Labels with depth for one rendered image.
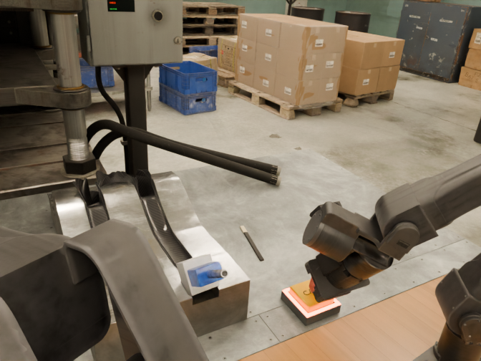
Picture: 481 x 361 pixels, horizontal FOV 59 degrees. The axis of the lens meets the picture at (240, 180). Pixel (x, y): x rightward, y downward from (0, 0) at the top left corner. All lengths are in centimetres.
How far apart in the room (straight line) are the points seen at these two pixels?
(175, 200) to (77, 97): 48
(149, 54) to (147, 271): 127
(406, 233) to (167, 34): 106
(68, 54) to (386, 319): 99
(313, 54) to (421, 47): 354
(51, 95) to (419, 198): 98
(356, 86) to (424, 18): 284
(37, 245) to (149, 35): 125
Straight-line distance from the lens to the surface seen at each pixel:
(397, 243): 61
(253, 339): 76
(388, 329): 85
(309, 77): 453
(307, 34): 440
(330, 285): 72
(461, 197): 62
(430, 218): 62
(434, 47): 763
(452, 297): 73
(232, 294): 74
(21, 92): 132
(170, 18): 144
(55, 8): 121
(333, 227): 62
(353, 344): 80
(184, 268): 69
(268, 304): 83
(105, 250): 19
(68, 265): 21
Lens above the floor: 135
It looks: 26 degrees down
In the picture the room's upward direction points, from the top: 4 degrees clockwise
